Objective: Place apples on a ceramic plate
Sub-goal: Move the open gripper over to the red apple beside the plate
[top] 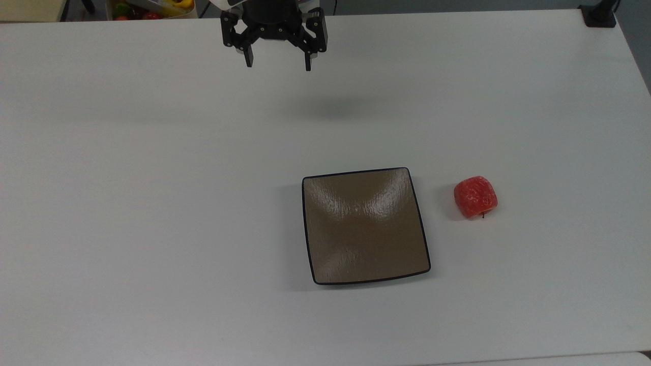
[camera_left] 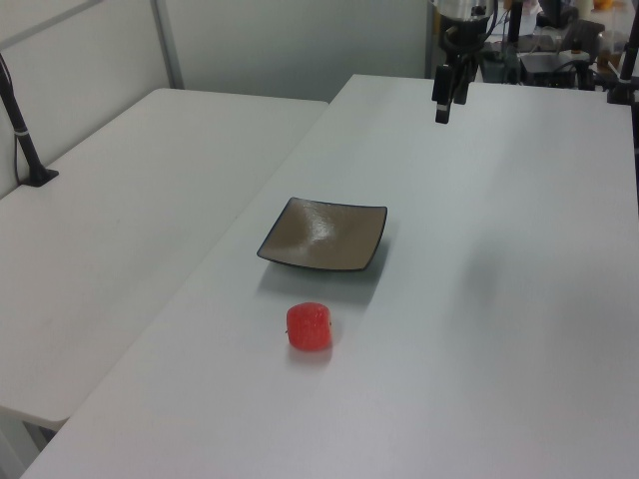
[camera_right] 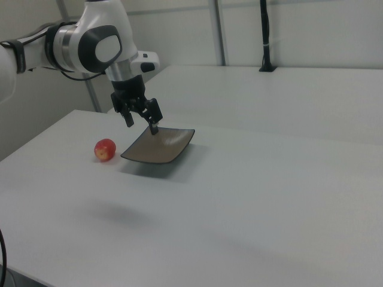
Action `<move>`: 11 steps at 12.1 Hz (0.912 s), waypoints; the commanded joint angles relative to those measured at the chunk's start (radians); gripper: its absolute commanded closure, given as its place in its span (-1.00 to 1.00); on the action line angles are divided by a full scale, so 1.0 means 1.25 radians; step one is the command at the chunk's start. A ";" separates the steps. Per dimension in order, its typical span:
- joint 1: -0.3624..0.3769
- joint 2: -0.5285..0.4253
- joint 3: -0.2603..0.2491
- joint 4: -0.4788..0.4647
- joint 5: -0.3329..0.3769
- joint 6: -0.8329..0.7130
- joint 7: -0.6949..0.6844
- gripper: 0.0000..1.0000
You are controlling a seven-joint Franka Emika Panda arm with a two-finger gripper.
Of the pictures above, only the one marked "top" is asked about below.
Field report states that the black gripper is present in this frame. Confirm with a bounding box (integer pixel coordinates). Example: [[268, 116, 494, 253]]
[[221, 0, 329, 72]]

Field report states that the red apple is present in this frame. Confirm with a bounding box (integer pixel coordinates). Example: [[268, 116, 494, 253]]
[[453, 175, 499, 220]]

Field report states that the square brown ceramic plate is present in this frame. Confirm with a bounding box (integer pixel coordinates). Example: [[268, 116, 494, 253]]
[[302, 167, 432, 286]]

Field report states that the box of toy vegetables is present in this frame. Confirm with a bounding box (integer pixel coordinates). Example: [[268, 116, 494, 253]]
[[105, 0, 198, 21]]

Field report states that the beige wooden desk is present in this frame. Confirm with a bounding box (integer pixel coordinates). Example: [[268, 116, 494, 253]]
[[0, 0, 70, 23]]

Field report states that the black clamp mount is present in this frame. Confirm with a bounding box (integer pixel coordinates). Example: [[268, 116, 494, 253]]
[[578, 0, 619, 28]]

